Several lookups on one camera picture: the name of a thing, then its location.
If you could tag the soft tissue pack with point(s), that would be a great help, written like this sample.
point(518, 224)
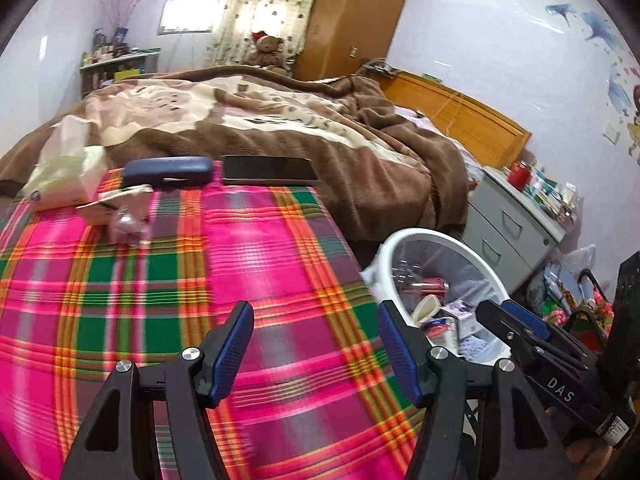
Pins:
point(65, 165)

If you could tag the shelf with bottles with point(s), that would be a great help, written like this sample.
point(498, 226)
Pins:
point(115, 72)

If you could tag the white foam net sleeve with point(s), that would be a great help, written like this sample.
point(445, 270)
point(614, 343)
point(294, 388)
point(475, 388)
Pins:
point(475, 347)

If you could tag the crumpled clear plastic wrapper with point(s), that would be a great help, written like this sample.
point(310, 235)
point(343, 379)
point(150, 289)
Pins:
point(129, 225)

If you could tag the clear plastic bin liner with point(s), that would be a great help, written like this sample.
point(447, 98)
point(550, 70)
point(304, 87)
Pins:
point(450, 260)

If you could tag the red jar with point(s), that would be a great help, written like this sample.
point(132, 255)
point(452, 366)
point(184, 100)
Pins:
point(518, 176)

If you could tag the white purple carton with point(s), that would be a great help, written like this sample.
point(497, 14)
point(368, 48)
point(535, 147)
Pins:
point(462, 321)

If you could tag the pale blue plastic bag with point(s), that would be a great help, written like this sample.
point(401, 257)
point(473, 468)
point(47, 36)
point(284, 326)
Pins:
point(575, 262)

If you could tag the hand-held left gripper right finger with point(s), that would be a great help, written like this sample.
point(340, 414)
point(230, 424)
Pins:
point(395, 345)

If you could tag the pink green plaid cloth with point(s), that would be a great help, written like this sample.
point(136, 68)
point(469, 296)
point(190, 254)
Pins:
point(150, 310)

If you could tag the group of toiletry bottles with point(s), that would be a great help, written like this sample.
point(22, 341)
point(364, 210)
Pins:
point(552, 192)

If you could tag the window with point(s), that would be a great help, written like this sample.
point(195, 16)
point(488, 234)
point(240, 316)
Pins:
point(190, 10)

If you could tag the dried branches in vase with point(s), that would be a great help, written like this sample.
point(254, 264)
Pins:
point(122, 15)

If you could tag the wooden wardrobe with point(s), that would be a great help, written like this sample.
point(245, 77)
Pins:
point(355, 15)

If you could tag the red white packet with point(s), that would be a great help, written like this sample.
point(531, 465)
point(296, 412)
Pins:
point(440, 332)

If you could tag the brown beige blanket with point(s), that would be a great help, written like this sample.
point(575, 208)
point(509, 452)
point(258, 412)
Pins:
point(325, 160)

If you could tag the red drink can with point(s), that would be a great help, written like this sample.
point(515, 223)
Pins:
point(434, 286)

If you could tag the dark blue glasses case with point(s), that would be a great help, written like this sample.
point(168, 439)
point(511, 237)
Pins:
point(167, 170)

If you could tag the person's right hand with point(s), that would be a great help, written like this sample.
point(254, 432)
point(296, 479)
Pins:
point(590, 455)

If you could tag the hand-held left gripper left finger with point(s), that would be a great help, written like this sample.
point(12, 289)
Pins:
point(235, 340)

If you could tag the black smartphone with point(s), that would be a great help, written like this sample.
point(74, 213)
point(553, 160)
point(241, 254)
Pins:
point(270, 169)

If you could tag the white round bin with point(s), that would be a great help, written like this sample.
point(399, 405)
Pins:
point(386, 275)

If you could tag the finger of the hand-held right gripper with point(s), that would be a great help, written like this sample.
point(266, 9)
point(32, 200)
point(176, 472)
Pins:
point(500, 325)
point(525, 317)

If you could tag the beige paper packet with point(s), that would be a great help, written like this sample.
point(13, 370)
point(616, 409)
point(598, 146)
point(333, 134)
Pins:
point(100, 207)

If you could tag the wooden headboard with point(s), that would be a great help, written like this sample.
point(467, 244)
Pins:
point(465, 120)

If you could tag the brown teddy bear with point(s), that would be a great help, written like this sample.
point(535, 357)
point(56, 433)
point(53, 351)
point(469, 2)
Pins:
point(267, 55)

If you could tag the blue sea animal wall stickers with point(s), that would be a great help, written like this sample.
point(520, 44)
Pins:
point(600, 30)

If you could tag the patterned curtain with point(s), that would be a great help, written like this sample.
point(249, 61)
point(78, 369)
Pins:
point(265, 0)

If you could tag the white wall switch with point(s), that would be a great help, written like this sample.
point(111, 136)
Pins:
point(611, 133)

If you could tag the black speckled box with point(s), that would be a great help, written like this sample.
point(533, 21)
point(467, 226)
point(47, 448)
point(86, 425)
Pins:
point(630, 300)

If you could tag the grey nightstand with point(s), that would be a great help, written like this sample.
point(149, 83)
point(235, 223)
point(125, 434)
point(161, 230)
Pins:
point(505, 225)

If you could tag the cream plastic container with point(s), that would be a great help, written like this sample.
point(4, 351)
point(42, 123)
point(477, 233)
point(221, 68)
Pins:
point(425, 309)

